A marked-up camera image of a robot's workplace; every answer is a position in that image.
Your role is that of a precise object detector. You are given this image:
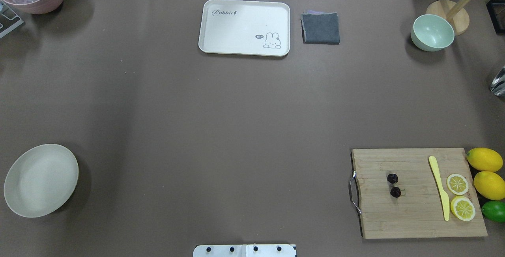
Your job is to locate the beige plate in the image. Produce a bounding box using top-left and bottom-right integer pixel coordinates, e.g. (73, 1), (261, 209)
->
(4, 144), (79, 218)

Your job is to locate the cream rabbit tray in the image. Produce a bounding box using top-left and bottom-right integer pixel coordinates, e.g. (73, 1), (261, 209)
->
(198, 0), (290, 57)

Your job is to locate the grey folded cloth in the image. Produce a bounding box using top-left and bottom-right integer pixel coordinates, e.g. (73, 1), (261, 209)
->
(301, 10), (340, 45)

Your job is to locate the bamboo cutting board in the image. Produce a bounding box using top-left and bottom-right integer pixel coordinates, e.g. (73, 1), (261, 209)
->
(350, 148), (488, 239)

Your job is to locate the mint green bowl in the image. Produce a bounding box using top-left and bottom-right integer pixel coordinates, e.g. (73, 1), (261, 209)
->
(410, 14), (455, 52)

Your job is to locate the yellow plastic knife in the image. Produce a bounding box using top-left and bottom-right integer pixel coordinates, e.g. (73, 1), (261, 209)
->
(428, 155), (451, 221)

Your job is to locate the lemon slice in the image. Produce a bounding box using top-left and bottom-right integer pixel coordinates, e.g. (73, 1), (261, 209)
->
(447, 174), (469, 195)
(450, 195), (476, 221)

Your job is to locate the wooden mug tree stand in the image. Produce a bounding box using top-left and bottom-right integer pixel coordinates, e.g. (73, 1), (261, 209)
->
(426, 0), (471, 36)

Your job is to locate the yellow lemon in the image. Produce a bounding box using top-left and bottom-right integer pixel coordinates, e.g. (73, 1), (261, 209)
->
(466, 147), (503, 172)
(473, 171), (505, 201)

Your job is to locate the metal scoop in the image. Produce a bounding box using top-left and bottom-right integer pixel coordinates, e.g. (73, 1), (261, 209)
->
(489, 66), (505, 97)

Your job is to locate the green lime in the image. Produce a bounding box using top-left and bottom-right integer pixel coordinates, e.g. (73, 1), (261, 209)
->
(481, 201), (505, 223)

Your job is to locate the white cup rack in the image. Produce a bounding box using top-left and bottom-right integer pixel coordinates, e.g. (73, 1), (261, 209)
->
(0, 0), (24, 39)

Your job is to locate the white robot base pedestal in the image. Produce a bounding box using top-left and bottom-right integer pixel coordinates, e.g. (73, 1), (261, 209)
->
(193, 243), (297, 257)

